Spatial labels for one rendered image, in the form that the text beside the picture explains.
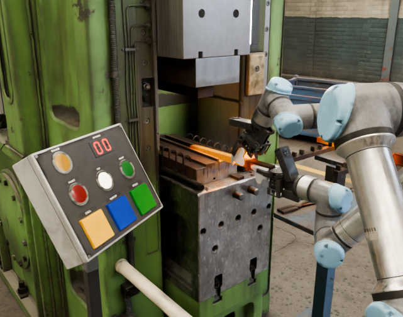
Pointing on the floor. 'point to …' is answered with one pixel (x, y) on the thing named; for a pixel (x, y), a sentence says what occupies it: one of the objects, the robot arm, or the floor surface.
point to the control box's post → (92, 288)
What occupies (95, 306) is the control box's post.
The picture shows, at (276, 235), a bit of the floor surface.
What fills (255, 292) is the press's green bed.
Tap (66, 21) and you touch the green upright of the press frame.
